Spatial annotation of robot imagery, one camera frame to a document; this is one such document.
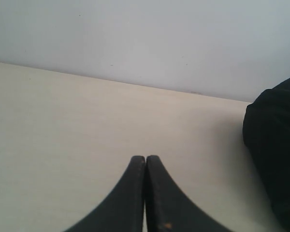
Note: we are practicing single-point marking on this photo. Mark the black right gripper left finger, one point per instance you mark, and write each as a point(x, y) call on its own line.
point(123, 208)

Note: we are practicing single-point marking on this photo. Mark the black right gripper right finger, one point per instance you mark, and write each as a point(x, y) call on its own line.
point(168, 209)

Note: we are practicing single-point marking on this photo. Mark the black sleeved forearm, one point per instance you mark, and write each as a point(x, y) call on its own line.
point(266, 134)

